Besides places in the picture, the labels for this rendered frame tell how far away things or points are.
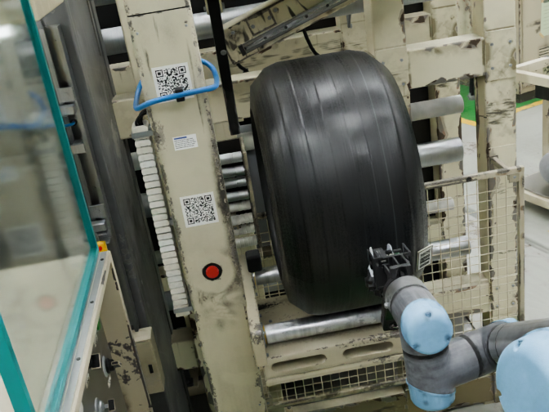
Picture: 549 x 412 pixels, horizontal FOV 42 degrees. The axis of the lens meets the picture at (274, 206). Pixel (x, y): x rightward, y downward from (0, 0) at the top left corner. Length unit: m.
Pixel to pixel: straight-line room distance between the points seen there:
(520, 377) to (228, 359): 1.05
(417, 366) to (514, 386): 0.34
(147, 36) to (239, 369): 0.83
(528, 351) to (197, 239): 0.95
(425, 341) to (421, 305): 0.06
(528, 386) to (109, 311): 0.85
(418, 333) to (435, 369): 0.09
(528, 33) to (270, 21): 4.30
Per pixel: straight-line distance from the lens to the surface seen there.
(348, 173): 1.39
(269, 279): 1.91
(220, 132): 2.13
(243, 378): 1.82
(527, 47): 6.04
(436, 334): 1.13
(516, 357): 0.85
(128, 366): 1.49
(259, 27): 1.89
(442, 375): 1.20
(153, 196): 1.59
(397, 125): 1.44
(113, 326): 1.44
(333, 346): 1.68
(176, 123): 1.52
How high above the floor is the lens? 1.84
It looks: 24 degrees down
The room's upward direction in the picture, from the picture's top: 9 degrees counter-clockwise
